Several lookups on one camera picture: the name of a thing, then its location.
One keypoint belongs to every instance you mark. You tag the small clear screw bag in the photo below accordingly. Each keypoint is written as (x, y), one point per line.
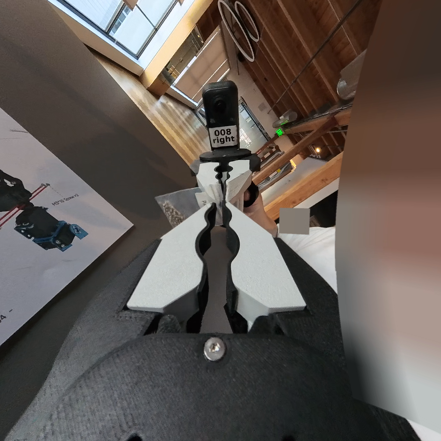
(172, 210)

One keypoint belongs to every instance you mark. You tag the person's right hand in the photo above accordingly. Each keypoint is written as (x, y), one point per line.
(262, 217)

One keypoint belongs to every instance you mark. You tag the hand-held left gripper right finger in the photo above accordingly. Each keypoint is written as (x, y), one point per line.
(265, 268)

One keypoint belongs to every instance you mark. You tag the large glass window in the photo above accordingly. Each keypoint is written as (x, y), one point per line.
(137, 24)

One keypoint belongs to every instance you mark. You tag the white assembly instruction booklet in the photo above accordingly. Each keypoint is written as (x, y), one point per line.
(69, 248)

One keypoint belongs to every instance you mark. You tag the dark grey desk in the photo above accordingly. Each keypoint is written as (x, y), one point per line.
(86, 120)

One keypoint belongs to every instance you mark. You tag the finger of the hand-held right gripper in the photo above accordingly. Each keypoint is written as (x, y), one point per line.
(206, 174)
(237, 186)

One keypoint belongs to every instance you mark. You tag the person's white shirt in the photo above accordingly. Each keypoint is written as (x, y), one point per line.
(310, 255)

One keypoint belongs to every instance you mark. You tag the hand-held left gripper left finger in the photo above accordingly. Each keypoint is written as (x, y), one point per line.
(165, 268)

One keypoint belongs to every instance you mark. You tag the silver ceiling duct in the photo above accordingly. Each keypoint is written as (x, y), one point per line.
(349, 79)

